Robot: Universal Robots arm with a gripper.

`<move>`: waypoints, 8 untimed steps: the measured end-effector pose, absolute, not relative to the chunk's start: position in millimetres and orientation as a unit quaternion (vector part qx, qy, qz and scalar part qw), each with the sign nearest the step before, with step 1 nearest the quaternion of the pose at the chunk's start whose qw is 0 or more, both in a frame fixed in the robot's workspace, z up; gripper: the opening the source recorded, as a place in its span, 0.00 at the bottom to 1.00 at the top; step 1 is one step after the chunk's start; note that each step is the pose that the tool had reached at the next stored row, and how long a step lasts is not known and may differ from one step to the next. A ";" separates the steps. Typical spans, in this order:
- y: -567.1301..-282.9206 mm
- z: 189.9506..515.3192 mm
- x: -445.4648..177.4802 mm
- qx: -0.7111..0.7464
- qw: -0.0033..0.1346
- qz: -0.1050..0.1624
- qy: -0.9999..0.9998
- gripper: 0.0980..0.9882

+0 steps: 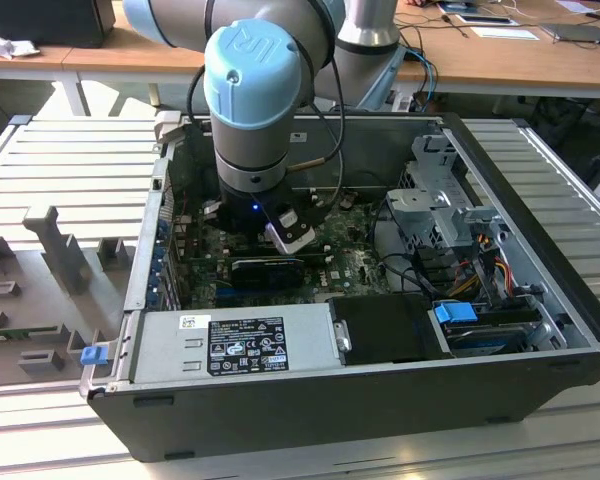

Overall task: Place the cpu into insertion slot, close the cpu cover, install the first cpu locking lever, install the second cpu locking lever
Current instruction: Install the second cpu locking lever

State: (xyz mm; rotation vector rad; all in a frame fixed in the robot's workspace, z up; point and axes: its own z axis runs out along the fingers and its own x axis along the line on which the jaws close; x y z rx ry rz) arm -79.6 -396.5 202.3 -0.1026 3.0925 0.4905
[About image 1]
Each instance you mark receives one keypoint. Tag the black plastic shroud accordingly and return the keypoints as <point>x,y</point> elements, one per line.
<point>385,330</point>

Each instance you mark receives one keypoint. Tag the coin cell battery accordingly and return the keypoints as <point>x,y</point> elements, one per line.
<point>347,201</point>

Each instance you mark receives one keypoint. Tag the blue disk carrier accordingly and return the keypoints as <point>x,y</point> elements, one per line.
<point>455,315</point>

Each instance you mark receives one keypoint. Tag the grey parts rack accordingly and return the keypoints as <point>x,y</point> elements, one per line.
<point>35,280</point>

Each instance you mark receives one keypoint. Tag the black PC case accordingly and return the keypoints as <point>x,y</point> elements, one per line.
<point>330,415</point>

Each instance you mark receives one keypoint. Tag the wooden desk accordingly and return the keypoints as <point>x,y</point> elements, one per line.
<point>105,55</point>

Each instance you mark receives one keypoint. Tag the black box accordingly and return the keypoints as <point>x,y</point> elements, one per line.
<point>45,22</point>

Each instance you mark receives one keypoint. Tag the black graphics card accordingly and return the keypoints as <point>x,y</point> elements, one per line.
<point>265,274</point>

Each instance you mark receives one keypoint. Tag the white tablet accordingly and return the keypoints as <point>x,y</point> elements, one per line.
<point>482,19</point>

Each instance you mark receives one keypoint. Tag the white paper sheet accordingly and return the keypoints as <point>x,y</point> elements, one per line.
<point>505,33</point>

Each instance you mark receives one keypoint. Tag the black RAM slot row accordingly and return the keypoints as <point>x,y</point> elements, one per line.
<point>316,257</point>

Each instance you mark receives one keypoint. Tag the crumpled white paper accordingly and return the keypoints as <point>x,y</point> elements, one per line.
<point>12,47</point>

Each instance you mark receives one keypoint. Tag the hard disk drive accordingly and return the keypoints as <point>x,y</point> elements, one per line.
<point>485,342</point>

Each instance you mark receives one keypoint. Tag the green motherboard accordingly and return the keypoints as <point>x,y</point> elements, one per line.
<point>350,250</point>

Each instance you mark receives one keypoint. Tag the metal drive cage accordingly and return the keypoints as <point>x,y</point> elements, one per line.
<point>415,205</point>

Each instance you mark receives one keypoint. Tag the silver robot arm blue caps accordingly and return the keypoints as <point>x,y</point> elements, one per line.
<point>250,145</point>

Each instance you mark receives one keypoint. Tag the silver power supply unit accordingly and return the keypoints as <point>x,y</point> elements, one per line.
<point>165,350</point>

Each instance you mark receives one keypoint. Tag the dark notebook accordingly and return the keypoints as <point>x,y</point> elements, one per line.
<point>575,32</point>

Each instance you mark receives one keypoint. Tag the blue case latch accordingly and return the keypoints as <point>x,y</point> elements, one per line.
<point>93,356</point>

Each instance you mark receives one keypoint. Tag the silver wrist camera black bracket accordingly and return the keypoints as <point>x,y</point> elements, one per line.
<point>292,242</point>

